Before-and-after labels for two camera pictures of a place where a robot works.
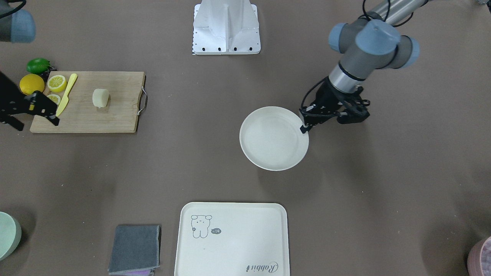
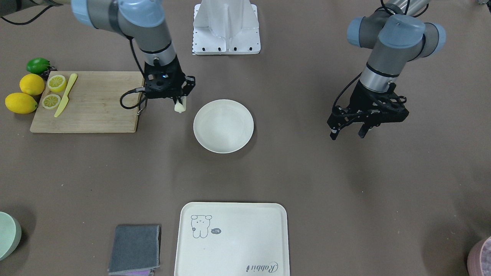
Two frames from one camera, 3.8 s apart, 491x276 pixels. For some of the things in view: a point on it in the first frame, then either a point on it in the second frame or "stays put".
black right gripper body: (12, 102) → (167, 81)
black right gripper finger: (41, 105) → (175, 99)
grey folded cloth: (136, 247) stays put
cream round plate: (270, 137) → (223, 126)
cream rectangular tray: (232, 239) stays put
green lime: (38, 66) stays put
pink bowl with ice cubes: (479, 258) stays put
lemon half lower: (55, 98) stays put
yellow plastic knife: (65, 99) stays put
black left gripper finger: (304, 130) → (335, 125)
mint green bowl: (10, 233) stays put
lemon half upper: (57, 83) stays put
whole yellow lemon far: (29, 83) stays put
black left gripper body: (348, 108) → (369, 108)
